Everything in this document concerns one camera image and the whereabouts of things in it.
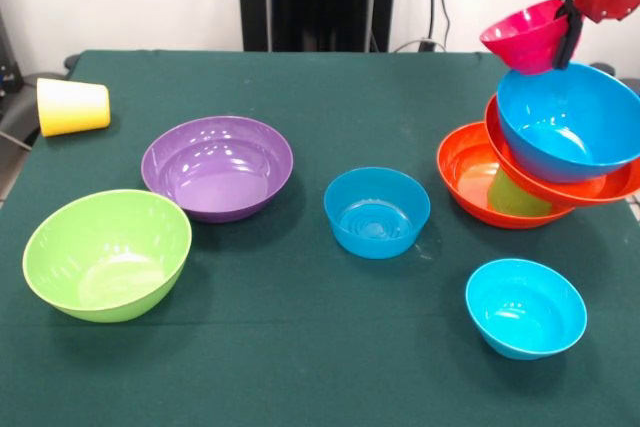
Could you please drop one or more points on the pink plastic bowl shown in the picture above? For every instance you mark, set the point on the pink plastic bowl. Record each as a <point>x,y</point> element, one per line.
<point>525,37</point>

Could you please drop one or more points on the large blue plastic bowl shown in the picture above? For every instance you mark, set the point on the large blue plastic bowl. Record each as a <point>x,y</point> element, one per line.
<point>565,127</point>

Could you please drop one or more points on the orange plastic bowl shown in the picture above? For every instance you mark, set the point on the orange plastic bowl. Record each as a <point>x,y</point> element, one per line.
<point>465,172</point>
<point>615,187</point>

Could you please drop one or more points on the green plastic cup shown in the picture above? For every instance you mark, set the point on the green plastic cup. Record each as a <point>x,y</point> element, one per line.
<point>515,197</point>

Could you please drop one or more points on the small dark blue bowl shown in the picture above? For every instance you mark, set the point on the small dark blue bowl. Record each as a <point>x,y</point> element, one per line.
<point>377,215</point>

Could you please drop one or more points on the black equipment base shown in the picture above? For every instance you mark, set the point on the black equipment base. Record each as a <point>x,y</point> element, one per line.
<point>30,97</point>
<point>603,68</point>

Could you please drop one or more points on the small cyan plastic bowl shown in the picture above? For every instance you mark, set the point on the small cyan plastic bowl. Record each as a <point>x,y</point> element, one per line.
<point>525,307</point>

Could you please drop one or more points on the purple plastic bowl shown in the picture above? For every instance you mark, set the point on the purple plastic bowl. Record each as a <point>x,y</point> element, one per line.
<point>217,167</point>

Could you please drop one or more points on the dark green tablecloth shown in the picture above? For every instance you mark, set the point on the dark green tablecloth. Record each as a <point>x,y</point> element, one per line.
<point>300,377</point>

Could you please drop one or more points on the yellow plastic cup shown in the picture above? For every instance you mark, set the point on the yellow plastic cup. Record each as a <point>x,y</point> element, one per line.
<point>75,107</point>

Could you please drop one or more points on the large green plastic bowl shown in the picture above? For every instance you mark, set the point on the large green plastic bowl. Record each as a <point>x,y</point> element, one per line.
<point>105,257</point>

